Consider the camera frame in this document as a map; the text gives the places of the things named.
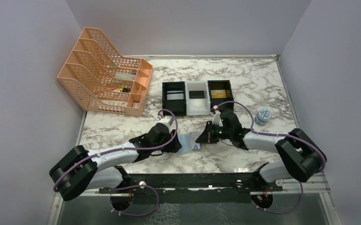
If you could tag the silver VIP card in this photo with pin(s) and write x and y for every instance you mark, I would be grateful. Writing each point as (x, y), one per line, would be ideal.
(176, 95)
(189, 142)

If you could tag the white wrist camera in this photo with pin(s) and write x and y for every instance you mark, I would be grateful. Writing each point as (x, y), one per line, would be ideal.
(216, 115)
(167, 121)

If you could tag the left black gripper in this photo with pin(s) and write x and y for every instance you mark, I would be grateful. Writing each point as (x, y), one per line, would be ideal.
(173, 146)

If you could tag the blue white round tin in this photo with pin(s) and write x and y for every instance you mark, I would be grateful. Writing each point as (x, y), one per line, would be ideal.
(263, 116)

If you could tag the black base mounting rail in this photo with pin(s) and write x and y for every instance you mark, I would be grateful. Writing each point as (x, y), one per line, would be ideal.
(192, 188)

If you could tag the peach plastic file organizer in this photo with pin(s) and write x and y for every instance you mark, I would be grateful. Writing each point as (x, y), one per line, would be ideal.
(100, 79)

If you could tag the black card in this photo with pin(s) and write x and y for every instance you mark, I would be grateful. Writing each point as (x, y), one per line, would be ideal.
(196, 94)

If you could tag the white middle tray bin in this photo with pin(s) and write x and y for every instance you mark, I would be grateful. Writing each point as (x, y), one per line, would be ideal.
(197, 107)

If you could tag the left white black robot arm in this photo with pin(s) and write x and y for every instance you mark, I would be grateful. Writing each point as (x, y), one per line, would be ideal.
(81, 169)

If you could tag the gold card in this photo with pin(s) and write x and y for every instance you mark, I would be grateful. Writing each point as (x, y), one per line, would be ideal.
(218, 94)

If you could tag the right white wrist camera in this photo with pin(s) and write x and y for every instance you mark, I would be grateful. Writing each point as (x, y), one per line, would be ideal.
(216, 115)

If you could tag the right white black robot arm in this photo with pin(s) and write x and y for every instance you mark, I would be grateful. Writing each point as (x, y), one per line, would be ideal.
(300, 158)

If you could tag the black left tray bin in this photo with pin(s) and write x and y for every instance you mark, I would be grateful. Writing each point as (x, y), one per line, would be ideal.
(178, 107)

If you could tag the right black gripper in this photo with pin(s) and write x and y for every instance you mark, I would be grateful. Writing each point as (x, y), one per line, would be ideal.
(207, 135)

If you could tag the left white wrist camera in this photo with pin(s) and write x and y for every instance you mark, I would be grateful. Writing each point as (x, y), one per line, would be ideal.
(167, 121)

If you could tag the items in organizer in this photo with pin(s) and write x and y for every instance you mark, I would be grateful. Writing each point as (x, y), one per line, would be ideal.
(118, 81)

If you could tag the black tray bin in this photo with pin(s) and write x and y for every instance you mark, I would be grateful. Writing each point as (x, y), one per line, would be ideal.
(178, 107)
(220, 85)

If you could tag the black right tray bin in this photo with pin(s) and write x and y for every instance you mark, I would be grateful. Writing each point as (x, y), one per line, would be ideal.
(220, 85)

